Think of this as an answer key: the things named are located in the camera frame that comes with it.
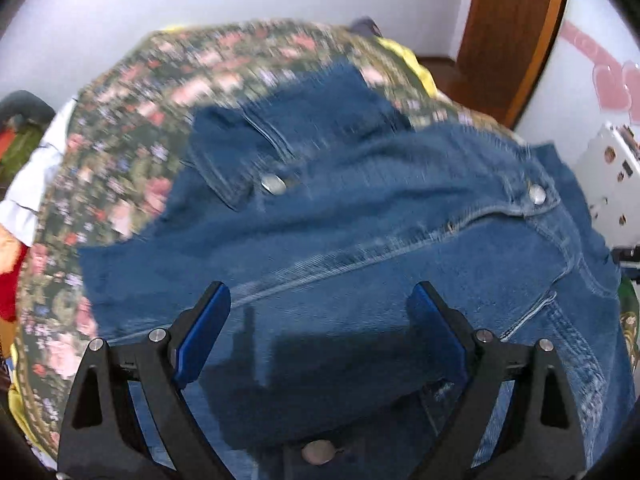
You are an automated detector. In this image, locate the blue denim jacket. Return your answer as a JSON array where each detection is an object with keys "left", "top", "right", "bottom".
[{"left": 79, "top": 64, "right": 634, "bottom": 479}]

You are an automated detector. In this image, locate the red plush toy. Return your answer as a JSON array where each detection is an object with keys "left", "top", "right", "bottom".
[{"left": 0, "top": 228, "right": 28, "bottom": 322}]

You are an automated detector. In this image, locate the white light blue shirt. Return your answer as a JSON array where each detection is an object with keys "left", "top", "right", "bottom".
[{"left": 1, "top": 96, "right": 77, "bottom": 247}]

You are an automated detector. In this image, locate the white electronic box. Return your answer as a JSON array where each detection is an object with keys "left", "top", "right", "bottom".
[{"left": 574, "top": 122, "right": 639, "bottom": 248}]

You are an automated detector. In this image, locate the floral dark green bedspread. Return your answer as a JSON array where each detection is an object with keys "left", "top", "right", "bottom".
[{"left": 10, "top": 20, "right": 506, "bottom": 456}]

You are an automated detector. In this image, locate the yellow blanket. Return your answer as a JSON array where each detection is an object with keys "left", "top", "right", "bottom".
[{"left": 376, "top": 38, "right": 439, "bottom": 98}]

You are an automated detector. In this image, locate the brown wooden door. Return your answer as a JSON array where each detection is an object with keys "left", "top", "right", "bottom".
[{"left": 418, "top": 0, "right": 566, "bottom": 129}]

